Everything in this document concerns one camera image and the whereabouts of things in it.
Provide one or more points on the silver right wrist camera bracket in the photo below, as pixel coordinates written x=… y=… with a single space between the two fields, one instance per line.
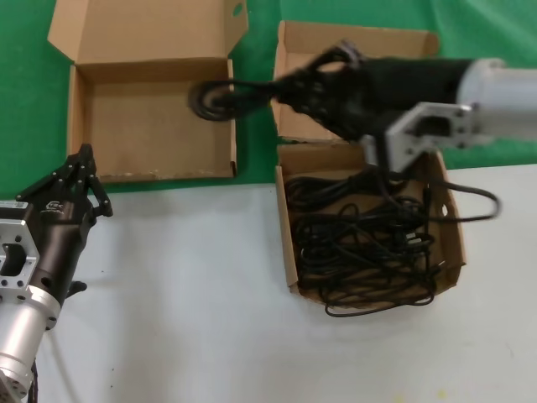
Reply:
x=419 y=138

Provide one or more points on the small black knob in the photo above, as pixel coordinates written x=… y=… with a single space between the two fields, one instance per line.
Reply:
x=77 y=288

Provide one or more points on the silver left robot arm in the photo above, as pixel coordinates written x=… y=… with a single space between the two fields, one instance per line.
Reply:
x=21 y=336

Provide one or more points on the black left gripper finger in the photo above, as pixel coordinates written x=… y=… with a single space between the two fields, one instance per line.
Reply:
x=98 y=193
x=63 y=176

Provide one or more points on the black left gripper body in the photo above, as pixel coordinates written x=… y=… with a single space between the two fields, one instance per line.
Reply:
x=54 y=235

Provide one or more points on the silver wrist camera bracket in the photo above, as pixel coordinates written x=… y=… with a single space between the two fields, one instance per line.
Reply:
x=419 y=138
x=17 y=235

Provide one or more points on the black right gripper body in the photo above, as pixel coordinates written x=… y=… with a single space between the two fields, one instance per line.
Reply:
x=403 y=84

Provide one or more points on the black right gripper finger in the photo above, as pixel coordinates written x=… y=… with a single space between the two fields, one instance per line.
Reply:
x=327 y=103
x=340 y=63

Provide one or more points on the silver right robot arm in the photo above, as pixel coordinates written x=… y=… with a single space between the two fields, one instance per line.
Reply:
x=503 y=96

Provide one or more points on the green table cloth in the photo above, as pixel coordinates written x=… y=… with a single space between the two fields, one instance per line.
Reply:
x=25 y=84

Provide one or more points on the cardboard box with torn lid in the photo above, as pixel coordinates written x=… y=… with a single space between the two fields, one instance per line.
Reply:
x=455 y=243

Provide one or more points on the cardboard box with intact lid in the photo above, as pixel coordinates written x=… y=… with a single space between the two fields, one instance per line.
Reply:
x=138 y=134

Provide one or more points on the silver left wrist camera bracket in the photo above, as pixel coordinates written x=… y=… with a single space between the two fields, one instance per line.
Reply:
x=17 y=235

